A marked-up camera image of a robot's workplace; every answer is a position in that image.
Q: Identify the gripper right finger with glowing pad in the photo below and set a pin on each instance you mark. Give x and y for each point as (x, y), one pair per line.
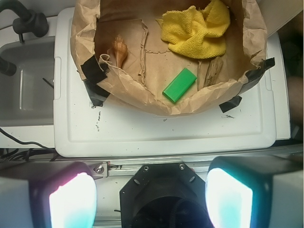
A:
(256, 191)

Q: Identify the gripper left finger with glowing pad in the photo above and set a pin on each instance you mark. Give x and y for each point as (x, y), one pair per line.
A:
(44, 194)

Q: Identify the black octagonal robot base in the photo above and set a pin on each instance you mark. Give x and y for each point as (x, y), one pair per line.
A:
(168, 195)

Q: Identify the green rectangular block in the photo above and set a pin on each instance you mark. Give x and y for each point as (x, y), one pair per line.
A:
(179, 85)

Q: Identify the white plastic bin lid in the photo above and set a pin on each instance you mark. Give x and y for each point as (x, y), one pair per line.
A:
(113, 130)

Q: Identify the small black tape piece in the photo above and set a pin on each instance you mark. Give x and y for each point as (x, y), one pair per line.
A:
(230, 104)

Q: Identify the translucent plastic container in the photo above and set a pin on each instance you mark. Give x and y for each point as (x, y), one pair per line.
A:
(26, 98)

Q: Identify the black tape strip right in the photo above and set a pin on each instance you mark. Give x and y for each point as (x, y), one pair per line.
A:
(254, 76)

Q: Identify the black tape strip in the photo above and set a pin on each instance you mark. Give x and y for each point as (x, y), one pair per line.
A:
(254, 76)
(95, 73)

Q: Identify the piece of driftwood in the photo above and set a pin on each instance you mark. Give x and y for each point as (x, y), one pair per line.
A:
(213, 71)

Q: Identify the black tape strip left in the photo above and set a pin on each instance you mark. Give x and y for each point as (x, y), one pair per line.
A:
(95, 73)

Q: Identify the brown spiral seashell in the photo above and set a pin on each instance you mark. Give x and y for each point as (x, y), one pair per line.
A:
(119, 50)

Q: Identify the yellow knitted cloth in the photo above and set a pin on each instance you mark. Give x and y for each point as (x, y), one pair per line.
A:
(196, 33)

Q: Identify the brown paper bag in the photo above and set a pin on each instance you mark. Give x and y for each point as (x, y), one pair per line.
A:
(150, 66)

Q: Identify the black clamp knob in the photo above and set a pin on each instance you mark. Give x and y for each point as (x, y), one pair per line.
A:
(28, 21)

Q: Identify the metal corner bracket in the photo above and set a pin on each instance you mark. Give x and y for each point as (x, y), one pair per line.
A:
(99, 170)

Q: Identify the aluminium frame rail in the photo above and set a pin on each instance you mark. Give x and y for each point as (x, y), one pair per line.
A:
(128, 166)

